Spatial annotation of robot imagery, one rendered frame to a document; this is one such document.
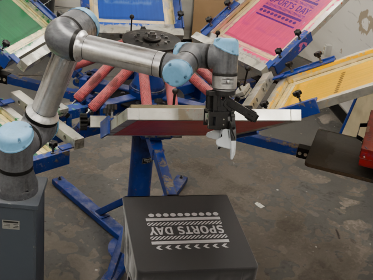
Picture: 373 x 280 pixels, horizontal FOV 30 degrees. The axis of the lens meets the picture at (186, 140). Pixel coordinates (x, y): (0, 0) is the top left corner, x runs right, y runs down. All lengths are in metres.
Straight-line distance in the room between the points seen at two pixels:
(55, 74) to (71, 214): 2.23
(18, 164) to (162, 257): 0.63
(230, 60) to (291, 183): 3.03
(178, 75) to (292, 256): 2.51
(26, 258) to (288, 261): 2.12
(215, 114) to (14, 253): 0.89
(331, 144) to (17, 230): 1.73
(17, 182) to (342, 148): 1.76
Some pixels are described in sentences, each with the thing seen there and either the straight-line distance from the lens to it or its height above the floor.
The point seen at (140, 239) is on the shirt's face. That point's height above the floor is 0.95.
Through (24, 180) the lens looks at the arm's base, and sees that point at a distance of 2.37.
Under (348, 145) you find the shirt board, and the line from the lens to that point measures 3.57.
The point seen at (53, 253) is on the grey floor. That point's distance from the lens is 4.12.
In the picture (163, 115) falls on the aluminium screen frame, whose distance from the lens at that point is 2.22.
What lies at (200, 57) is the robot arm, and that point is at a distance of 2.06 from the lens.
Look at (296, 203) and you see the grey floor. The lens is 4.81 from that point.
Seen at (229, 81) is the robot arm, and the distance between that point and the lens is 2.06.
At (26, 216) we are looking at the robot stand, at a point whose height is 1.15.
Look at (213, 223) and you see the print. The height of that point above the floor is 0.95.
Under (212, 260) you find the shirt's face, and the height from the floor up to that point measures 0.95.
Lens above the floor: 2.52
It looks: 28 degrees down
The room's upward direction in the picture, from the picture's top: 7 degrees clockwise
